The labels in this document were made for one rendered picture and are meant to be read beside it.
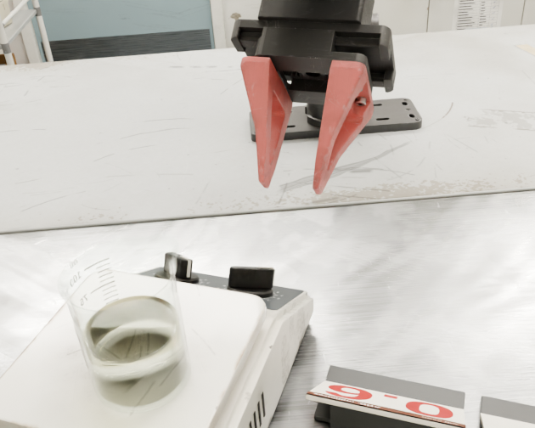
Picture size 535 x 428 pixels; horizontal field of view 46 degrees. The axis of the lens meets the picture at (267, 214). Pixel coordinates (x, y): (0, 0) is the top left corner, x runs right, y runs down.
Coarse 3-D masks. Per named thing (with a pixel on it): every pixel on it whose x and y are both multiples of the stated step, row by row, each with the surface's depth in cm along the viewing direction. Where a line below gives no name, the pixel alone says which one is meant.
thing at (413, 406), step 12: (324, 384) 41; (336, 384) 41; (336, 396) 37; (348, 396) 38; (360, 396) 39; (372, 396) 39; (384, 396) 40; (396, 396) 40; (396, 408) 36; (408, 408) 37; (420, 408) 38; (432, 408) 38; (444, 408) 39; (456, 408) 39; (456, 420) 36
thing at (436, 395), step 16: (336, 368) 43; (320, 384) 41; (352, 384) 42; (368, 384) 42; (384, 384) 42; (400, 384) 42; (416, 384) 42; (320, 400) 37; (336, 400) 36; (352, 400) 37; (432, 400) 41; (448, 400) 41; (464, 400) 40; (320, 416) 40; (336, 416) 38; (352, 416) 38; (368, 416) 37; (384, 416) 37; (400, 416) 35; (464, 416) 38
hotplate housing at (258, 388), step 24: (288, 312) 41; (312, 312) 46; (264, 336) 37; (288, 336) 40; (264, 360) 36; (288, 360) 41; (240, 384) 34; (264, 384) 36; (240, 408) 33; (264, 408) 37
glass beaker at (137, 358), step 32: (64, 256) 29; (96, 256) 31; (128, 256) 31; (160, 256) 31; (64, 288) 27; (96, 288) 31; (128, 288) 32; (160, 288) 32; (96, 320) 27; (128, 320) 27; (160, 320) 28; (96, 352) 29; (128, 352) 28; (160, 352) 29; (96, 384) 30; (128, 384) 29; (160, 384) 30
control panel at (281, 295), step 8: (192, 272) 49; (200, 280) 46; (208, 280) 46; (216, 280) 47; (224, 280) 47; (224, 288) 44; (272, 288) 46; (280, 288) 46; (288, 288) 47; (272, 296) 43; (280, 296) 43; (288, 296) 44; (272, 304) 41; (280, 304) 41
